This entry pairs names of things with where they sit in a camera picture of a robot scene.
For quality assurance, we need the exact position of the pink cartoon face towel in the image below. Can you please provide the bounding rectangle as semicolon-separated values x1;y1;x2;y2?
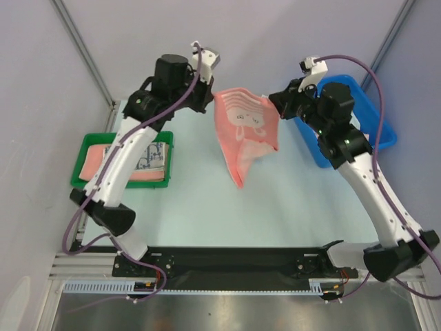
214;88;280;188

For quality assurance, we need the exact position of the blue white patterned towel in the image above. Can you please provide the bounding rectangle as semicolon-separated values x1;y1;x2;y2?
102;139;170;172

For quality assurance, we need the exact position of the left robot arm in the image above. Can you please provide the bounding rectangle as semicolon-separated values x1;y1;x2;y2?
70;48;220;276

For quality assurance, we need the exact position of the green plastic tray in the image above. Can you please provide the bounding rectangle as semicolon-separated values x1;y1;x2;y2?
70;131;174;188

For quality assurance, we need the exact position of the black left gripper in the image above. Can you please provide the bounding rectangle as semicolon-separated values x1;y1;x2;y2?
172;68;214;114

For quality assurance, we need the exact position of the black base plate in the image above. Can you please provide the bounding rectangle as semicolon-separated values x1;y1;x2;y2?
68;241;366;292

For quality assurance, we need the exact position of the blue plastic bin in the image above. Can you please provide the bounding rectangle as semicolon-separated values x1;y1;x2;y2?
294;74;397;168

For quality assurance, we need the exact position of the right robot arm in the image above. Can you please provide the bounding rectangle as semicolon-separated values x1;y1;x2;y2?
269;79;440;282

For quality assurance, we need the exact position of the white cable duct rail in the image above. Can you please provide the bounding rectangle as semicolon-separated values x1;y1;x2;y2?
63;279;342;297

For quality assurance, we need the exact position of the pink terry towel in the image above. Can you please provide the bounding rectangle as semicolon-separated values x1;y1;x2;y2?
79;144;166;182

